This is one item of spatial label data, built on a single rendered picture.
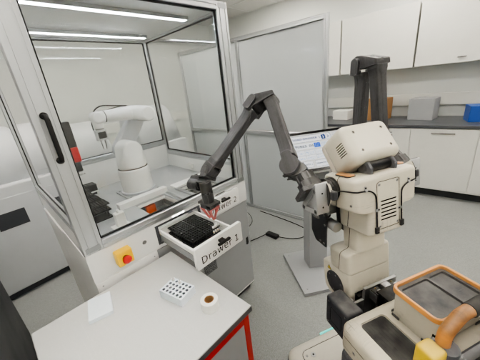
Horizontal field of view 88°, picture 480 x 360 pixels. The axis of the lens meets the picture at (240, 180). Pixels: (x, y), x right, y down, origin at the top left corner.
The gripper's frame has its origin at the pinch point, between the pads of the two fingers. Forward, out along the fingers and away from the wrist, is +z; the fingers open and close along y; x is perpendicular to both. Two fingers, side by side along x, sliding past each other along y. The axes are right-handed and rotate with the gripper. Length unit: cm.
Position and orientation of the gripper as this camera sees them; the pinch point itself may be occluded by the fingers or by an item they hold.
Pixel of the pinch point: (212, 217)
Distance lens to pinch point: 125.9
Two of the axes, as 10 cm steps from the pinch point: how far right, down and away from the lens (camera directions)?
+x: 7.0, -3.6, 6.2
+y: 7.1, 1.8, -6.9
